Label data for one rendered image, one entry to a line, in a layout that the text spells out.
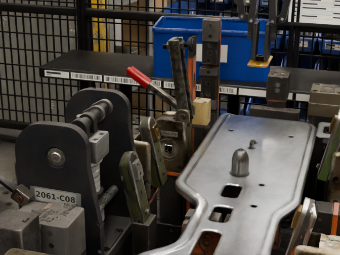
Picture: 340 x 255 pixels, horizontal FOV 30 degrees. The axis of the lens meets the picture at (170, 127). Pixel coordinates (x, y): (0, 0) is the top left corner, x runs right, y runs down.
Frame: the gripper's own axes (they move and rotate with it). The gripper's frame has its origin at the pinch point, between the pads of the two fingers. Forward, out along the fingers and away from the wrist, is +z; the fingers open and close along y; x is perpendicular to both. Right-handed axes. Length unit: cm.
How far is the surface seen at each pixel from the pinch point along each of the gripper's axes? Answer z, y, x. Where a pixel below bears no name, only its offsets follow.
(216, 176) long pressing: 22.2, -4.5, -15.7
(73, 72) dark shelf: 20, -55, 32
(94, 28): 38, -104, 161
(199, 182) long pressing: 22.2, -6.8, -19.1
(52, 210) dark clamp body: 14, -20, -50
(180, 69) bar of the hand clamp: 6.5, -15.4, -2.0
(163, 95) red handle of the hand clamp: 12.6, -19.2, -1.1
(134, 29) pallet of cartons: 67, -131, 294
